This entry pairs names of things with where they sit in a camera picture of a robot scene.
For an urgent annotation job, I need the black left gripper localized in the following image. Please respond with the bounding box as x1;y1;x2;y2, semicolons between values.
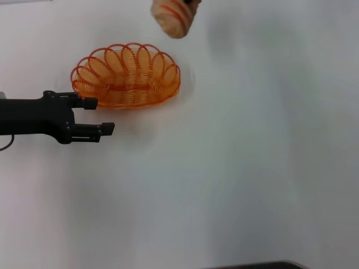
0;90;116;145

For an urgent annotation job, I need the orange wire basket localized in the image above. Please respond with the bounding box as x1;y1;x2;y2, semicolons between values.
70;42;181;109

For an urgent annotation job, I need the orange striped bread loaf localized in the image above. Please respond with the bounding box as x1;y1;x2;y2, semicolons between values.
150;0;202;39

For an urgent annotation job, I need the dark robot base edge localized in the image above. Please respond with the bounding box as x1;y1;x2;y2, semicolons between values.
207;260;307;269

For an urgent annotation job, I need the grey cable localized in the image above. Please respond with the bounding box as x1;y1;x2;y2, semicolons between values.
0;134;15;152

